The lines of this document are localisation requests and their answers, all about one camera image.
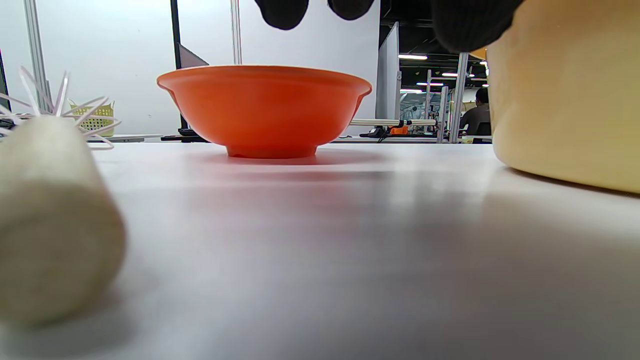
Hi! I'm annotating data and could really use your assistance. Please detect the person's left hand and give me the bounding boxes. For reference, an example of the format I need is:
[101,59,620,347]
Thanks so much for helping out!
[254,0,523,54]

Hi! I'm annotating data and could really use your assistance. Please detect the yellow plastic basin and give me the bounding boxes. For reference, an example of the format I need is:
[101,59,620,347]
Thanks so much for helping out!
[484,0,640,195]

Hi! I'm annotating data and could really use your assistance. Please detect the orange plastic bowl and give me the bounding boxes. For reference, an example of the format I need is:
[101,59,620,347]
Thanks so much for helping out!
[156,65,373,159]

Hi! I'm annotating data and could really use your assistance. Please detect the wire whisk with wooden handle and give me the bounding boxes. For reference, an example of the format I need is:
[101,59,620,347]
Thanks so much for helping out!
[0,66,127,328]

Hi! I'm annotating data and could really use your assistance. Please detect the row of ceiling light strips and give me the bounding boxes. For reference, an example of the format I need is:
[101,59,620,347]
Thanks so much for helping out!
[398,54,488,94]

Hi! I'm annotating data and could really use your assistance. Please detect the aluminium partition posts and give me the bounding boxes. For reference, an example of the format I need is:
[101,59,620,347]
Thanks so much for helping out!
[425,52,471,143]

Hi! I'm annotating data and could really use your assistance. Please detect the black pole stand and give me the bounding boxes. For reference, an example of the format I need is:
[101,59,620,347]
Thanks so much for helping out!
[161,0,211,143]

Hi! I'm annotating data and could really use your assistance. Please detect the yellow plastic basket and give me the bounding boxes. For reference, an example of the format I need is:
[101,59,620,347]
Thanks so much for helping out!
[68,99,116,137]

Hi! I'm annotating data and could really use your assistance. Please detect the aluminium frame post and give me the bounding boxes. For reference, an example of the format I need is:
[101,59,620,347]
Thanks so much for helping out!
[22,0,53,113]

